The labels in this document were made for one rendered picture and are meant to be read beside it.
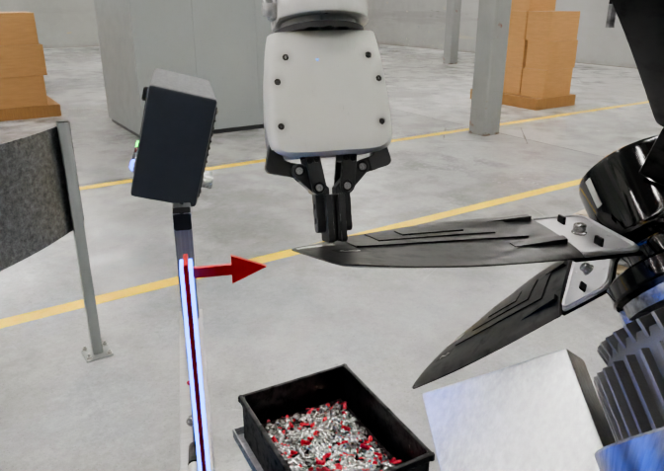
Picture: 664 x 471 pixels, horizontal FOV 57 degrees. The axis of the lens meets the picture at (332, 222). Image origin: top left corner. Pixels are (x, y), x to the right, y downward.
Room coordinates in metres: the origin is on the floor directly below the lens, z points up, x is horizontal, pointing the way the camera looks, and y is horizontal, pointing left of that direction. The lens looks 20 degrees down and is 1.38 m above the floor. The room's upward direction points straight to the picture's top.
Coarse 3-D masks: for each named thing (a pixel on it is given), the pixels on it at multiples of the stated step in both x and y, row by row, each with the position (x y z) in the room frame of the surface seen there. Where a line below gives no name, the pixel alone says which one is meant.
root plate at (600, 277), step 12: (576, 264) 0.62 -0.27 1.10; (600, 264) 0.58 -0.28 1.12; (612, 264) 0.56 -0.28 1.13; (576, 276) 0.60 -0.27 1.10; (588, 276) 0.58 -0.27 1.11; (600, 276) 0.56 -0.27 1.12; (576, 288) 0.58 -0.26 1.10; (588, 288) 0.56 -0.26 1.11; (600, 288) 0.54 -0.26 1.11; (564, 300) 0.58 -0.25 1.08; (576, 300) 0.56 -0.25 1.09
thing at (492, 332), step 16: (544, 272) 0.68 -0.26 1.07; (560, 272) 0.63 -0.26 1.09; (528, 288) 0.66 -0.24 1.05; (544, 288) 0.62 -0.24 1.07; (560, 288) 0.59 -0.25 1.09; (512, 304) 0.66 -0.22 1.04; (528, 304) 0.62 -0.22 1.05; (544, 304) 0.59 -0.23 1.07; (560, 304) 0.57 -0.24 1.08; (480, 320) 0.72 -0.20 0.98; (496, 320) 0.65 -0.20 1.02; (512, 320) 0.62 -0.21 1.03; (528, 320) 0.59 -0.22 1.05; (544, 320) 0.57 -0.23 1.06; (464, 336) 0.70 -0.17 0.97; (480, 336) 0.65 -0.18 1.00; (496, 336) 0.62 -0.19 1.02; (512, 336) 0.59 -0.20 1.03; (464, 352) 0.64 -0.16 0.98; (480, 352) 0.61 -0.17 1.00; (432, 368) 0.66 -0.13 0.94; (448, 368) 0.63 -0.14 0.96; (416, 384) 0.65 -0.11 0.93
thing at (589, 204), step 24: (648, 144) 0.54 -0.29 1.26; (600, 168) 0.56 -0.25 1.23; (624, 168) 0.54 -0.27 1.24; (600, 192) 0.55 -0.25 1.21; (624, 192) 0.53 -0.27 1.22; (648, 192) 0.51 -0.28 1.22; (600, 216) 0.54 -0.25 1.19; (624, 216) 0.52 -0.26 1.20; (648, 216) 0.50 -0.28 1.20; (648, 240) 0.50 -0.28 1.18; (624, 264) 0.56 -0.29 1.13; (648, 264) 0.47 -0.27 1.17; (624, 288) 0.48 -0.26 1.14; (648, 288) 0.48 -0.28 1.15
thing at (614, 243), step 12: (552, 216) 0.56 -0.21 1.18; (576, 216) 0.56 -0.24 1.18; (552, 228) 0.53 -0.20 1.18; (564, 228) 0.53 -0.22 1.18; (588, 228) 0.53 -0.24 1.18; (600, 228) 0.53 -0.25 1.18; (576, 240) 0.50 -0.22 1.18; (588, 240) 0.50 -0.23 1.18; (612, 240) 0.50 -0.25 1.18; (624, 240) 0.50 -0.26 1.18; (588, 252) 0.47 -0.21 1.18; (600, 252) 0.47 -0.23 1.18; (612, 252) 0.47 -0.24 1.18; (624, 252) 0.48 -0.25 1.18
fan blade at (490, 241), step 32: (448, 224) 0.53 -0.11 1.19; (480, 224) 0.52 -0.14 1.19; (512, 224) 0.52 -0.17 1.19; (320, 256) 0.41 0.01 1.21; (352, 256) 0.41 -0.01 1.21; (384, 256) 0.41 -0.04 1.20; (416, 256) 0.42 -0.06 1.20; (448, 256) 0.43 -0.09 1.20; (480, 256) 0.43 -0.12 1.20; (512, 256) 0.44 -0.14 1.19; (544, 256) 0.45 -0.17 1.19; (576, 256) 0.46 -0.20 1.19
